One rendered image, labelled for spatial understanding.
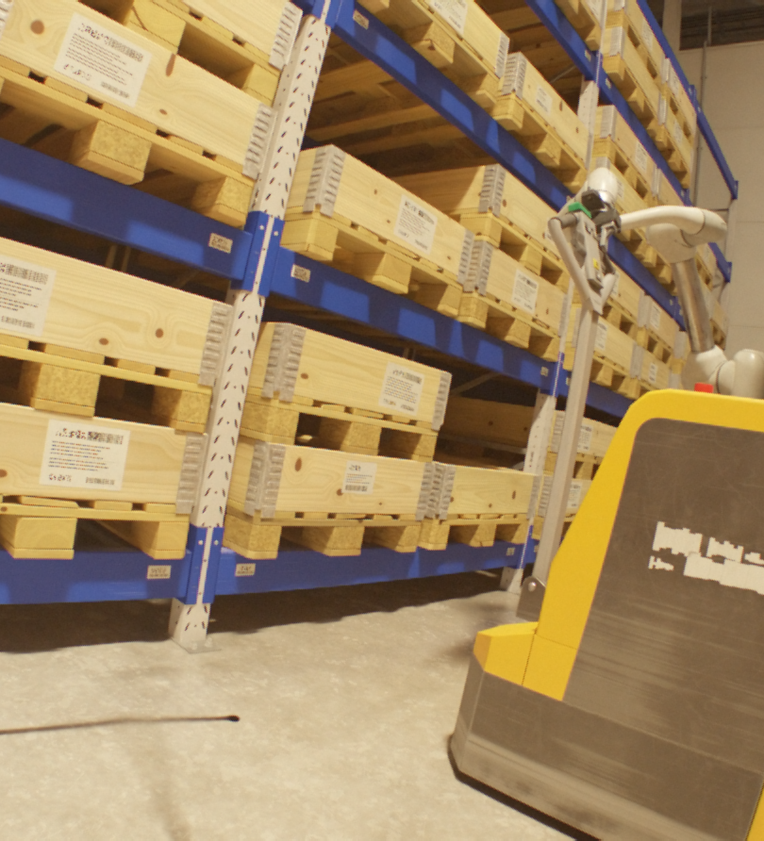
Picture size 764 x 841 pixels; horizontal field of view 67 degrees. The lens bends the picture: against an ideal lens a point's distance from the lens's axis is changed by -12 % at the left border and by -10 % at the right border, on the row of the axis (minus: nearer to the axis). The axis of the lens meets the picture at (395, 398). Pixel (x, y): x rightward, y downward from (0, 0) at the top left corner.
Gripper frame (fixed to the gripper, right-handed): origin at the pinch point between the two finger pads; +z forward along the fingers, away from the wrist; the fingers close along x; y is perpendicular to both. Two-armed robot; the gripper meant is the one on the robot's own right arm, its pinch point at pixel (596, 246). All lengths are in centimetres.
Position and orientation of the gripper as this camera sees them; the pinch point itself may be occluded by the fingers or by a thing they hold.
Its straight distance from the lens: 191.7
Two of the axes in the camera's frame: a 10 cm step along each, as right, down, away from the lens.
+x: -7.8, 1.6, 6.1
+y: 5.6, 6.1, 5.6
